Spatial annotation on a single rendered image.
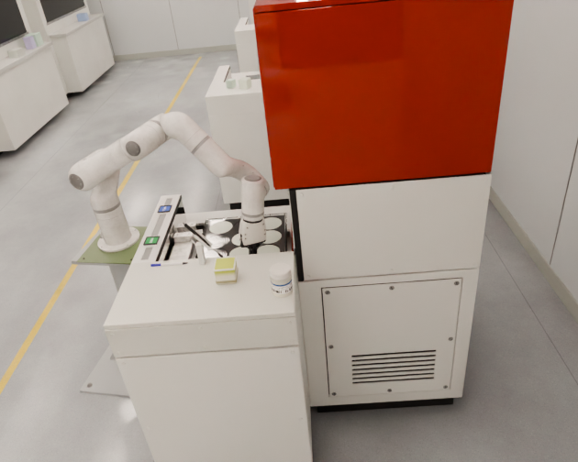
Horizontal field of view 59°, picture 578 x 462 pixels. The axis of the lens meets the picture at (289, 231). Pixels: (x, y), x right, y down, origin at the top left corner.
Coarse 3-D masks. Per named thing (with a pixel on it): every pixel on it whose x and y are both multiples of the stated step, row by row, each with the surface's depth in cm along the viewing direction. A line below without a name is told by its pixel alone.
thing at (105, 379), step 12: (84, 264) 224; (96, 264) 223; (108, 264) 221; (120, 264) 231; (120, 276) 235; (108, 348) 291; (108, 360) 283; (96, 372) 276; (108, 372) 275; (84, 384) 270; (96, 384) 269; (108, 384) 268; (120, 384) 267; (120, 396) 262
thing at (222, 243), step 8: (264, 216) 226; (272, 216) 225; (280, 216) 225; (208, 224) 225; (232, 224) 223; (208, 232) 219; (232, 232) 217; (280, 232) 214; (216, 240) 213; (224, 240) 212; (280, 240) 208; (216, 248) 208; (224, 248) 207; (232, 248) 206; (280, 248) 203; (208, 256) 204; (216, 256) 203; (224, 256) 203
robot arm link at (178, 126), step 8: (176, 112) 179; (152, 120) 190; (160, 120) 182; (168, 120) 179; (176, 120) 177; (184, 120) 178; (192, 120) 180; (168, 128) 179; (176, 128) 178; (184, 128) 178; (192, 128) 178; (200, 128) 181; (168, 136) 183; (176, 136) 179; (184, 136) 178; (192, 136) 178; (200, 136) 179; (184, 144) 180; (192, 144) 179
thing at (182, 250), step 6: (174, 246) 216; (180, 246) 215; (186, 246) 215; (192, 246) 215; (174, 252) 212; (180, 252) 211; (186, 252) 211; (192, 252) 215; (174, 258) 208; (180, 258) 207; (186, 258) 207
